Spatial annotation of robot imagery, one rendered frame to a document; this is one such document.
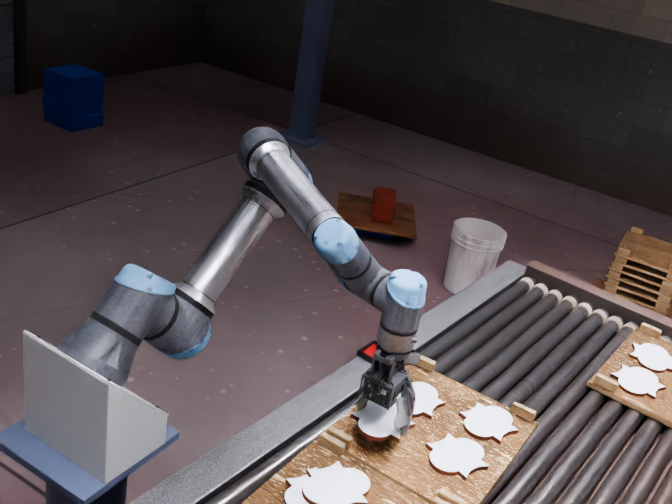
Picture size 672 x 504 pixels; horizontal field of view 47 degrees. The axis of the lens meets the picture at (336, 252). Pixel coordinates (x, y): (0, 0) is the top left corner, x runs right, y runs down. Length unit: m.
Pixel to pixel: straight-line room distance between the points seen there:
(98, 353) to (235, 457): 0.35
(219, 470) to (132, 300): 0.38
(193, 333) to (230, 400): 1.58
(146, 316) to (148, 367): 1.82
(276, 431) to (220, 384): 1.65
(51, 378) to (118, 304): 0.19
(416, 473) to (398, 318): 0.36
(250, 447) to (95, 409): 0.33
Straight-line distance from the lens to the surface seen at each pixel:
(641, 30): 6.44
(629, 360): 2.30
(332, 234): 1.40
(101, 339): 1.59
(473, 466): 1.70
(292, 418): 1.76
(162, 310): 1.63
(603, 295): 2.59
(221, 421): 3.17
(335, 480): 1.55
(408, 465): 1.67
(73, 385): 1.57
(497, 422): 1.85
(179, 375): 3.39
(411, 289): 1.44
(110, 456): 1.61
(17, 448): 1.74
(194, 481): 1.59
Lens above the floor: 2.01
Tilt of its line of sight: 26 degrees down
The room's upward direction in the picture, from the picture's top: 10 degrees clockwise
